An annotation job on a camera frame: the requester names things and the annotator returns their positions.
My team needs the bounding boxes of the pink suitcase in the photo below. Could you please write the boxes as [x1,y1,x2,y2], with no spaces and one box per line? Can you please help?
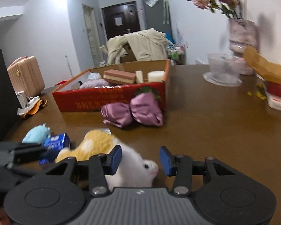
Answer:
[7,56,45,97]

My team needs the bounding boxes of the white round sponge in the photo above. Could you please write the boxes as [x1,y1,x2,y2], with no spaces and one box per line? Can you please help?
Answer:
[147,71,166,83]

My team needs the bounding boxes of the dark brown door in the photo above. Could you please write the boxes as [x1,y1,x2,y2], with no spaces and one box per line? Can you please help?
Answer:
[101,1,141,42]

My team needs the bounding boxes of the person's left hand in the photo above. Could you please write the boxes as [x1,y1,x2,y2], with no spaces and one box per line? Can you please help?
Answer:
[0,207,10,224]

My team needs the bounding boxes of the red cardboard box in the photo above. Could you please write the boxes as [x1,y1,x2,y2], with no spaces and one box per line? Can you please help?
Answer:
[52,59,171,113]

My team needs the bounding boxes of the cluttered small shelf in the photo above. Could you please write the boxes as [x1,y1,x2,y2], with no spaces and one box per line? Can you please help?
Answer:
[166,41,187,65]

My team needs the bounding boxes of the orange cloth with tissue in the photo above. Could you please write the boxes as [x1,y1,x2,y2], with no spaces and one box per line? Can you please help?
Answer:
[20,100,48,120]

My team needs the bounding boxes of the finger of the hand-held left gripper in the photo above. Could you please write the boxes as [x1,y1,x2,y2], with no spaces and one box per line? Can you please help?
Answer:
[10,143,59,166]

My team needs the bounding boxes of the blue packet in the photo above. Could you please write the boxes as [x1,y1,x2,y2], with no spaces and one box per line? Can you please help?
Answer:
[43,133,71,151]

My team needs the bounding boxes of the scattered yellow bits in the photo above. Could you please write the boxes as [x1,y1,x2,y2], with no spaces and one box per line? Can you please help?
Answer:
[247,83,267,101]

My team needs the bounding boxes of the white crumpled cloth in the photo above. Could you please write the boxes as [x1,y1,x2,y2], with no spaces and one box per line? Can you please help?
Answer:
[17,96,41,116]

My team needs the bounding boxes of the orange scalloped paper tray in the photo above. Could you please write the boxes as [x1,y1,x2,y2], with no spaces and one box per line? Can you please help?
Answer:
[243,46,281,84]

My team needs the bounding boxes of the white folded umbrella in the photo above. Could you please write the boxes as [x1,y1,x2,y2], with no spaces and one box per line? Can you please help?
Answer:
[162,0,170,25]

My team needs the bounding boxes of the clear plastic cup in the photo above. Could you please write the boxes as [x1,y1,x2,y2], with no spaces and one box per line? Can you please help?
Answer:
[203,53,243,87]

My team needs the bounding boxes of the pink layered sponge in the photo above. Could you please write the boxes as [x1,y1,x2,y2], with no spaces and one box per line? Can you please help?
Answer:
[103,70,137,85]

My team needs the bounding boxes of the yellow and white hamster plush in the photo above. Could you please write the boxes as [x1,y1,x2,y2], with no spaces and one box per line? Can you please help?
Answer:
[55,129,159,188]

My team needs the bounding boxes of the pink satin bow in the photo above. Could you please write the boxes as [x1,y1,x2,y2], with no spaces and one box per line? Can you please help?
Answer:
[101,92,164,128]

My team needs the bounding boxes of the grey refrigerator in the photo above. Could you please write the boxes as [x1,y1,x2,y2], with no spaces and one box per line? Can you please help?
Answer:
[140,0,172,32]

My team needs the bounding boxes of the brown cardboard box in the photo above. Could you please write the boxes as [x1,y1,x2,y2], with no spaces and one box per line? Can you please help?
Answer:
[120,43,138,63]

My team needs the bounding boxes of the pink mottled vase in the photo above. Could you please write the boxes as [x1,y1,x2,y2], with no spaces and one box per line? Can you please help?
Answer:
[228,19,258,75]

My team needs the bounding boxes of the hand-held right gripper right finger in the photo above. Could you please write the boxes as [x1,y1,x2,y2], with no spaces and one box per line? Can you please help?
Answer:
[160,146,236,196]

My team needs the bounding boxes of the white interior door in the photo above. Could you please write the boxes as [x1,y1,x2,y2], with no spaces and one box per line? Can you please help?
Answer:
[82,4,103,67]

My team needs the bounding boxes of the white cable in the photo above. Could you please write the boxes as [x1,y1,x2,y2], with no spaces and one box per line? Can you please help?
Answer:
[16,91,31,108]

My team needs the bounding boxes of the blue plush toy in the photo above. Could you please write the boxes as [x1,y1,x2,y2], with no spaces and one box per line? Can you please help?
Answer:
[22,123,51,143]

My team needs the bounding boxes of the beige coat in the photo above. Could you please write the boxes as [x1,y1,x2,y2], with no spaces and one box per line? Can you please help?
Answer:
[99,28,169,65]

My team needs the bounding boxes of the purple fluffy cloth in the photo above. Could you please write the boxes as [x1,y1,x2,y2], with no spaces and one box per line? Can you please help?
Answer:
[80,79,109,89]

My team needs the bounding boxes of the iridescent plastic bag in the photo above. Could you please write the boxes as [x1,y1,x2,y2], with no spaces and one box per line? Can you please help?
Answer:
[87,72,102,81]

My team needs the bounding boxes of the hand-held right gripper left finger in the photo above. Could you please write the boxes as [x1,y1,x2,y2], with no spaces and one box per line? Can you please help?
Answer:
[46,145,123,196]

